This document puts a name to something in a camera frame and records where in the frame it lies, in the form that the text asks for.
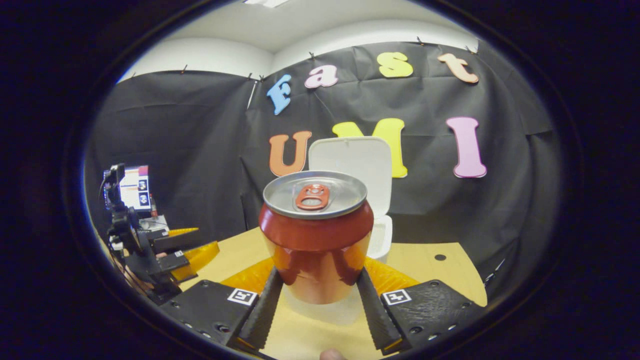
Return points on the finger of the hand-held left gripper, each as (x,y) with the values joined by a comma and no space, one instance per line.
(175,242)
(197,260)

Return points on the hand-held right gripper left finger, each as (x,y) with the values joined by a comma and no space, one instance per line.
(262,315)

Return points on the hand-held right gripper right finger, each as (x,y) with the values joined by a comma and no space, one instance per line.
(372,315)

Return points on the red pop can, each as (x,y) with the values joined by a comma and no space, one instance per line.
(315,250)

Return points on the white desktop garbage bin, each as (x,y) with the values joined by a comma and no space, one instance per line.
(350,155)

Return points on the wooden desktop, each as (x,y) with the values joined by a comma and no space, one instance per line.
(425,270)

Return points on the white side table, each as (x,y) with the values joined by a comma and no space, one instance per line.
(155,223)

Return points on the computer monitor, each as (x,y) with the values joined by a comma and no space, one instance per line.
(135,187)

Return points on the long ceiling light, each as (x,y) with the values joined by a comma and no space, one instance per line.
(265,2)

